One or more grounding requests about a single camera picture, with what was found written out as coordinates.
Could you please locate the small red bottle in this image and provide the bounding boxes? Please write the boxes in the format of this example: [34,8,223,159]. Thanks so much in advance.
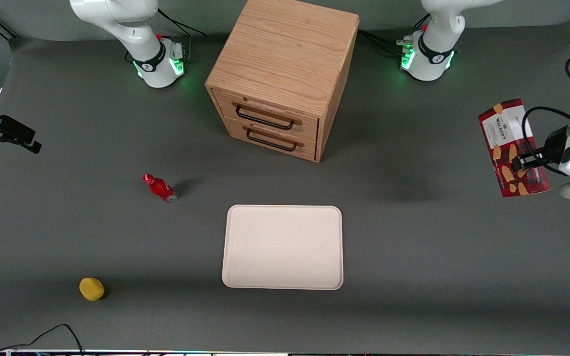
[142,173,179,204]

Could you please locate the black left base cables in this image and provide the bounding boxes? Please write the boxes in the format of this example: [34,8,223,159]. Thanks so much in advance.
[357,14,431,56]

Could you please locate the red cookie box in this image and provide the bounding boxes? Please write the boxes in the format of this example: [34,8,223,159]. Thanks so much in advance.
[477,98,551,199]

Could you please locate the black base cables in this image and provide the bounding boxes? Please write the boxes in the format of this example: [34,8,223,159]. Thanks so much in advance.
[157,7,207,62]
[357,14,431,56]

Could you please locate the cream rectangular tray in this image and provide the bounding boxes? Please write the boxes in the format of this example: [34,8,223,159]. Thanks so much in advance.
[221,205,344,291]

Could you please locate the black cable on table edge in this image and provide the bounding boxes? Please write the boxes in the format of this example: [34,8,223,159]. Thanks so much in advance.
[0,324,86,356]

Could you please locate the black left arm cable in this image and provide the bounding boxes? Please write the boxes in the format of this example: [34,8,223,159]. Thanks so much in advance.
[521,44,570,178]

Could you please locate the yellow lemon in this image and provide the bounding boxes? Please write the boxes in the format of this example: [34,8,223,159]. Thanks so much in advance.
[79,277,106,302]

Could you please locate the wooden drawer cabinet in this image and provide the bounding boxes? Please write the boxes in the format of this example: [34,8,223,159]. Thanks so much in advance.
[205,0,360,163]

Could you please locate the black drawer handle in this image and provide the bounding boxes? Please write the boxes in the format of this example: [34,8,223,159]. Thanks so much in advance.
[245,127,298,152]
[235,103,296,131]

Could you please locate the wooden drawer front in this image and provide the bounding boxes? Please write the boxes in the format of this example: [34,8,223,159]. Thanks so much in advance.
[222,117,317,162]
[212,89,320,144]

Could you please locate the black right base cables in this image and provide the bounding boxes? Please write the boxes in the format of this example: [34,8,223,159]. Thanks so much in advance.
[157,7,207,62]

